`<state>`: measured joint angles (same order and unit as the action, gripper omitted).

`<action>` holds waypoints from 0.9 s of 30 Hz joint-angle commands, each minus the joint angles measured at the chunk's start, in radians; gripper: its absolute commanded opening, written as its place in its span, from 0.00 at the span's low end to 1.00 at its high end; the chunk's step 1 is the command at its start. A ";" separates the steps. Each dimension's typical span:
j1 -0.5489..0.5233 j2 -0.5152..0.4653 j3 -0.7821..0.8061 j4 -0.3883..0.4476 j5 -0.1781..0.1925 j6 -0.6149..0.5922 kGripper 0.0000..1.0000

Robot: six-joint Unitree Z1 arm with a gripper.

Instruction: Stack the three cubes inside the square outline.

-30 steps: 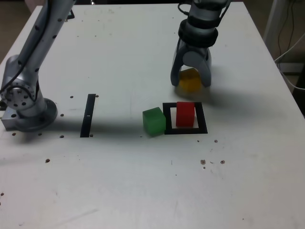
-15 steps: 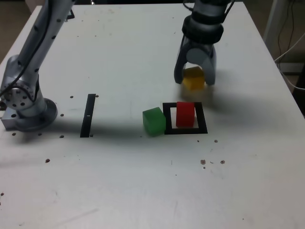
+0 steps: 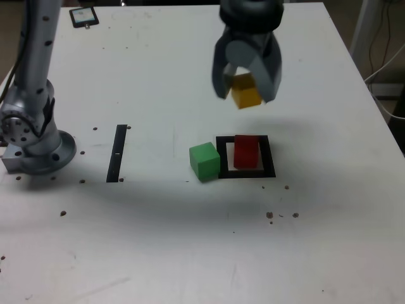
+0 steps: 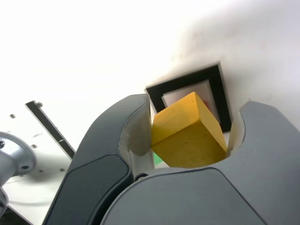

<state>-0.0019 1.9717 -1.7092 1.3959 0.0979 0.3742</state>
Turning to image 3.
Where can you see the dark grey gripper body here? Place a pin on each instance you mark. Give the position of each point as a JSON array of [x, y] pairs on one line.
[[253, 36]]

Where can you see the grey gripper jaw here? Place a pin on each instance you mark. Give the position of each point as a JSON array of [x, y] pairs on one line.
[[273, 73]]

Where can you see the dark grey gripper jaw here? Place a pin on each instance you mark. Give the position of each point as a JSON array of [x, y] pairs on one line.
[[220, 73]]

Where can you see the yellow cube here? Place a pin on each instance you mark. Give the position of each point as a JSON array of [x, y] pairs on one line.
[[246, 96]]

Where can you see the red cube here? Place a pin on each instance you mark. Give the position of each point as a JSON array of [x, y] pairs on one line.
[[246, 153]]

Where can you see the green cube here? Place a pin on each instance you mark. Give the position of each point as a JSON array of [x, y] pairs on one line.
[[204, 161]]

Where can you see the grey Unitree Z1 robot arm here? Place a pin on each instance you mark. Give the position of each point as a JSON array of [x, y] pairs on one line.
[[34, 63]]

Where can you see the black tape square outline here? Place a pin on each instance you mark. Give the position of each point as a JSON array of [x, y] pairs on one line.
[[269, 158]]

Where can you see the black tape strip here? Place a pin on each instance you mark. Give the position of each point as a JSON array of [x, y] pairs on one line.
[[116, 149]]

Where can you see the black phone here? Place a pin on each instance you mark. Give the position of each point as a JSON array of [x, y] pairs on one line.
[[83, 16]]

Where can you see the white metal frame post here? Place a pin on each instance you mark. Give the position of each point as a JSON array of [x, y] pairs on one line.
[[364, 25]]

